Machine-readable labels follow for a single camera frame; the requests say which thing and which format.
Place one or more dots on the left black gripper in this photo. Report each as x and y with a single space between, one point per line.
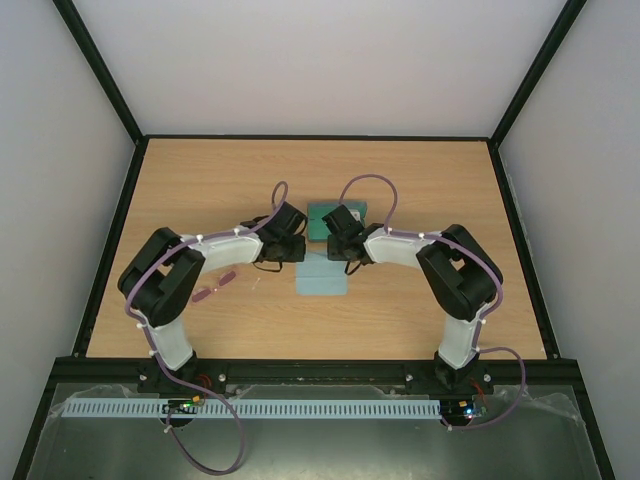
299 253

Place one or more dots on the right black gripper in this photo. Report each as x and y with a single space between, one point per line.
343 251

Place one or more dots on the grey glasses case green lining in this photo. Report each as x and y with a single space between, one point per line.
317 232

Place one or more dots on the light blue cleaning cloth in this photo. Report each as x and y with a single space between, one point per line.
317 275

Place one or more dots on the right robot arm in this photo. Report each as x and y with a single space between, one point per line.
465 282

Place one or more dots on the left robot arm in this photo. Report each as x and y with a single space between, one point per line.
159 281

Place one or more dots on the pink sunglasses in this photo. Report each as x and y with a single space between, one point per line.
204 291

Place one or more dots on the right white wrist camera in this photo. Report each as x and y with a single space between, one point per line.
356 214

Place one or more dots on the light blue slotted cable duct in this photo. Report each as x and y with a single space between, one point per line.
254 409

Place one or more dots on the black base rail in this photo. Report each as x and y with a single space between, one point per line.
411 377

